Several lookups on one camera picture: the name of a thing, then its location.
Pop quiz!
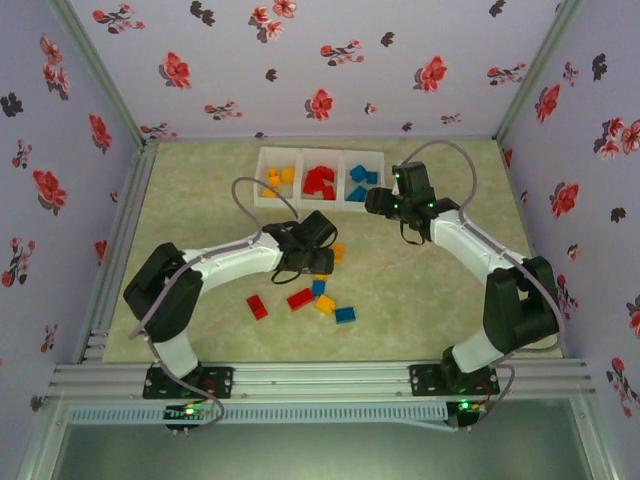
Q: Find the white plastic sorting bin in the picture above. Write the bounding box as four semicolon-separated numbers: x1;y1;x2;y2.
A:
341;148;386;214
298;147;346;211
253;146;304;209

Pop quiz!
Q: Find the grey metal sheet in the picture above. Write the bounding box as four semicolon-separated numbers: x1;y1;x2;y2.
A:
49;422;599;480

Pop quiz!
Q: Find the thin aluminium table edge rail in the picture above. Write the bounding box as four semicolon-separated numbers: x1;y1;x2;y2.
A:
144;132;504;144

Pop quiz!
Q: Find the black right gripper cable loop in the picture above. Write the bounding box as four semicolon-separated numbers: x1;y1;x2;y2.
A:
398;219;426;246

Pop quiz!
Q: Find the grey right arm cable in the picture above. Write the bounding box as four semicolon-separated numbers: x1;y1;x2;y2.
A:
398;140;566;434

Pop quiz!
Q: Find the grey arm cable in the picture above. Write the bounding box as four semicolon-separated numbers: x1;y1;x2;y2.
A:
398;140;566;434
128;177;301;434

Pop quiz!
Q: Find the grey left arm cable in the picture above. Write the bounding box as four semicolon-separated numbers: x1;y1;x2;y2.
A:
128;177;301;434

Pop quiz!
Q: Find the aluminium mounting rail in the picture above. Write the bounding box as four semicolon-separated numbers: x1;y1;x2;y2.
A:
48;360;597;401

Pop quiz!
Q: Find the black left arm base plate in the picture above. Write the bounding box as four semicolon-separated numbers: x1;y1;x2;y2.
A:
143;366;235;400

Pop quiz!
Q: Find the slotted grey cable duct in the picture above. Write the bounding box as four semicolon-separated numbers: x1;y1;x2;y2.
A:
67;403;450;427

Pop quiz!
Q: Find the aluminium corner post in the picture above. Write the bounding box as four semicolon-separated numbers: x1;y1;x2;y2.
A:
47;0;157;151
493;0;587;146

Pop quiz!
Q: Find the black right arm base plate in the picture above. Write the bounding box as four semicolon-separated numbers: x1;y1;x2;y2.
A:
408;363;501;399

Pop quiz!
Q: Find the aluminium side rail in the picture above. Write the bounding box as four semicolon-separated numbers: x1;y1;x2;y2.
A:
79;141;160;364

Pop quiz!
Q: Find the aluminium frame bar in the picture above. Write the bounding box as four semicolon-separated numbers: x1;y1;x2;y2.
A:
14;394;69;480
569;394;619;480

